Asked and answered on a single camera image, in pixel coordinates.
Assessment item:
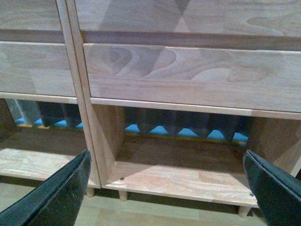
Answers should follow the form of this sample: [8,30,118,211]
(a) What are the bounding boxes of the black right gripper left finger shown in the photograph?
[0,150,91,226]

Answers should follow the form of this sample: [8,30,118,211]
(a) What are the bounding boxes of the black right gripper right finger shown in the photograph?
[243,150,301,226]

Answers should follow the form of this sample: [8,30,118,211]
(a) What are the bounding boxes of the left wooden shelf cabinet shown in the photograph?
[0,0,102,197]

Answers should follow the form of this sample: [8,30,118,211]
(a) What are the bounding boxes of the wooden shelf cabinet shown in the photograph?
[66,0,301,216]
[0,0,102,197]

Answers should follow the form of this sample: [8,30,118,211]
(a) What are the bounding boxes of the right wooden shelf cabinet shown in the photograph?
[66,0,301,216]

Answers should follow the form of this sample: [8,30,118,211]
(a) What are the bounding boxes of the right cabinet lower drawer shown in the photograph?
[84,43,301,113]

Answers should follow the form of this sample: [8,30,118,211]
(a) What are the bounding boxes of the cabinet drawer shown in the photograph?
[0,41,75,97]
[84,43,301,113]
[75,0,301,38]
[0,0,61,31]

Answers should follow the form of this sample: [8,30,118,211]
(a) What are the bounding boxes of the left cabinet lower drawer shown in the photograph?
[0,41,75,97]

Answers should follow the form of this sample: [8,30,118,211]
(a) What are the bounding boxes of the right cabinet upper drawer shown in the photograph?
[75,0,301,38]

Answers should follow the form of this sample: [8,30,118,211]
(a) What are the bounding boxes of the left cabinet upper drawer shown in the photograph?
[0,0,61,31]

